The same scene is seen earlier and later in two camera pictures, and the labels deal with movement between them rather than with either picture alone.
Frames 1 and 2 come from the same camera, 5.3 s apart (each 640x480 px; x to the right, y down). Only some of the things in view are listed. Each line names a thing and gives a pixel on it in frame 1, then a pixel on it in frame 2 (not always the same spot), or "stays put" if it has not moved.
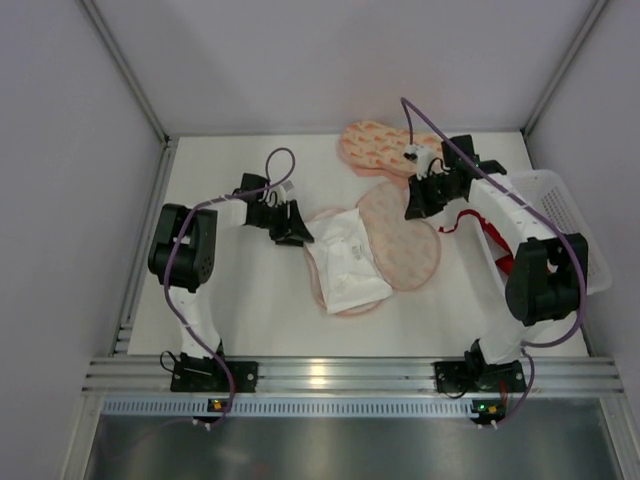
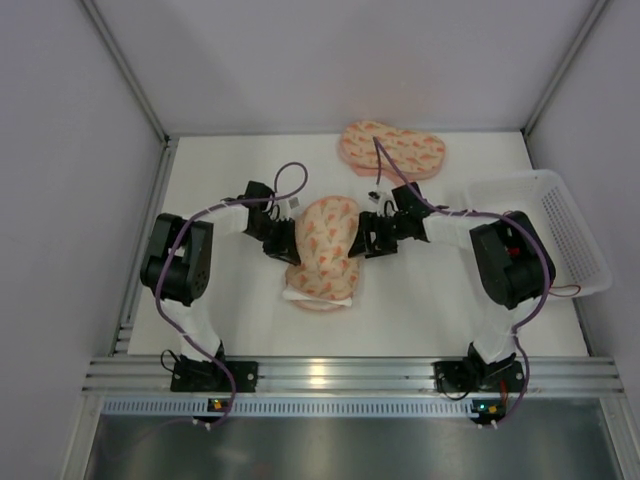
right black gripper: [428, 191] -> [373, 234]
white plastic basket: [546, 192] stays put
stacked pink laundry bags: [375, 149] stays put
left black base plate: [201, 374] stays put
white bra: [350, 272] -> [291, 294]
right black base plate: [468, 376] stays put
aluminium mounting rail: [152, 375] stays put
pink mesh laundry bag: [409, 249] -> [324, 229]
